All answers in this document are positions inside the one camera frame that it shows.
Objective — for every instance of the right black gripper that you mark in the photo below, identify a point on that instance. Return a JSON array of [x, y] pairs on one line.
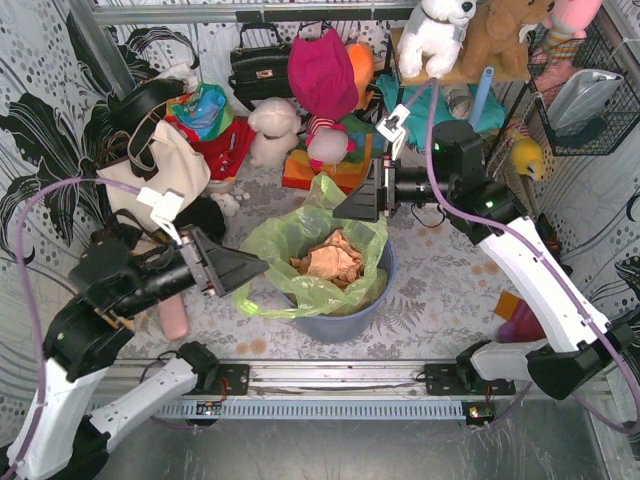
[[388, 187]]

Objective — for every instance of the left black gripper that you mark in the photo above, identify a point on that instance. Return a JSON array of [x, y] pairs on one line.
[[198, 262]]

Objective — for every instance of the green plastic trash bag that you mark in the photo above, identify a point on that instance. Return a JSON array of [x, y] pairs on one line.
[[277, 240]]

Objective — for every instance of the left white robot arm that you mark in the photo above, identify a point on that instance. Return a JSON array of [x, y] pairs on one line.
[[61, 438]]

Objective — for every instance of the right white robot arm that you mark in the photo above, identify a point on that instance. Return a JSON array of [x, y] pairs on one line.
[[579, 341]]

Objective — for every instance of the dark brown leather bag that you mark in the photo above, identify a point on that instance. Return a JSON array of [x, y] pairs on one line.
[[144, 244]]

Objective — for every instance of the cream canvas tote bag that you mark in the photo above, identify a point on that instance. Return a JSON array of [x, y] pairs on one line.
[[180, 168]]

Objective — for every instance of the blue grey trash bin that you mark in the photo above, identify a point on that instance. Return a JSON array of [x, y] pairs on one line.
[[347, 323]]

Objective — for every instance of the magenta cloth bag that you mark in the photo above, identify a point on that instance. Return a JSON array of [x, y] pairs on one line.
[[321, 76]]

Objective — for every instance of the crumpled brown printed paper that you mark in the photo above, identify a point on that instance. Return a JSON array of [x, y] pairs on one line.
[[334, 260]]

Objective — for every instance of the pink white plush pig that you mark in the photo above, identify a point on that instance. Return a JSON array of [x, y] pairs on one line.
[[327, 142]]

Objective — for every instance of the pink plush cylinder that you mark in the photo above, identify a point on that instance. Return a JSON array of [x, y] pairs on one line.
[[173, 318]]

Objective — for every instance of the rainbow striped cloth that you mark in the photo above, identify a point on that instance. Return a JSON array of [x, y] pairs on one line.
[[348, 174]]

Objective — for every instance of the red garment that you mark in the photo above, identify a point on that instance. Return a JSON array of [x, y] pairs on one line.
[[225, 154]]

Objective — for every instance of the teal folded cloth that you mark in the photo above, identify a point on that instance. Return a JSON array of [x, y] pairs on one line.
[[492, 117]]

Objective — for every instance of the white plush lamb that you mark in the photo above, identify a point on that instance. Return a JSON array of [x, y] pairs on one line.
[[276, 125]]

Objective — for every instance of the colourful patterned cloth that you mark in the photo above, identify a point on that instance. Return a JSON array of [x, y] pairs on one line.
[[200, 116]]

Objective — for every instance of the black leather handbag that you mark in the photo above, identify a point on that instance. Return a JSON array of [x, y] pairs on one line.
[[260, 73]]

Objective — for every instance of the yellow plush duck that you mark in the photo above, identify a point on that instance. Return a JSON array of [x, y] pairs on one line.
[[526, 154]]

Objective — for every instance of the black orange small toy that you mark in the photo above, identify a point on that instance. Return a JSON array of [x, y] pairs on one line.
[[549, 237]]

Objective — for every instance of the white plush dog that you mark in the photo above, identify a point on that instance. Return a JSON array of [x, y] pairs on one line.
[[433, 36]]

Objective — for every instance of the black round hat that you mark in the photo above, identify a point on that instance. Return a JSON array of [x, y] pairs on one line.
[[126, 114]]

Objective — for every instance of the brown teddy bear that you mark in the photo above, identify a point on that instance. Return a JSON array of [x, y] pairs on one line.
[[495, 31]]

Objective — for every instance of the silver foil pouch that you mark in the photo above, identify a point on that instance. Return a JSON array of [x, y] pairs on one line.
[[582, 97]]

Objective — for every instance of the pink plush toy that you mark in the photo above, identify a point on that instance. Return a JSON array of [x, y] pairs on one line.
[[566, 27]]

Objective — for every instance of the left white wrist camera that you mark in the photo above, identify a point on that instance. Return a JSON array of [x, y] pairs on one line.
[[164, 209]]

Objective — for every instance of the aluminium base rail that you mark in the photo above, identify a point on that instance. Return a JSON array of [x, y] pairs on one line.
[[337, 390]]

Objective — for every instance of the black wire basket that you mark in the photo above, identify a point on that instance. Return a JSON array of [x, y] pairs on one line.
[[603, 133]]

